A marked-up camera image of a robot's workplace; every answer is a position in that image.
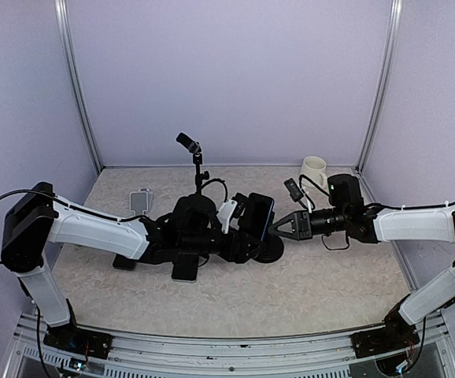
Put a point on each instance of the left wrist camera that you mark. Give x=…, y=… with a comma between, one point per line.
x=231, y=209

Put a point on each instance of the front aluminium rail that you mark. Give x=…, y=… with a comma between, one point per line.
x=329, y=354

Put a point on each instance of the black stand holding blue phone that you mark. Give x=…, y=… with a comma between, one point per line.
x=272, y=251

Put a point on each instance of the left aluminium frame post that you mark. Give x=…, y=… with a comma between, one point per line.
x=61, y=10

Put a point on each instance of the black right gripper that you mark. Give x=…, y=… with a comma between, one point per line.
x=300, y=232

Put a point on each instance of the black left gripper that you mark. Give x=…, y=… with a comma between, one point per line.
x=239, y=255

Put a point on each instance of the aluminium frame post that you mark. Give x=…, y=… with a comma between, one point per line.
x=382, y=85
x=61, y=10

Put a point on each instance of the grey white folding phone stand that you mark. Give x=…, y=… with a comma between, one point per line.
x=140, y=202

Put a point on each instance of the black telescopic phone stand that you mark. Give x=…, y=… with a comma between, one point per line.
x=195, y=149

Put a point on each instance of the black smartphone with silver edge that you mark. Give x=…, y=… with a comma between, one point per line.
x=185, y=268

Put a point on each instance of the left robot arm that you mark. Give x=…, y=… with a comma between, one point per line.
x=196, y=228

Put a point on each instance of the right aluminium frame post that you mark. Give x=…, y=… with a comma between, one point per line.
x=382, y=85

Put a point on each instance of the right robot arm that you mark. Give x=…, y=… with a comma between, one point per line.
x=376, y=223

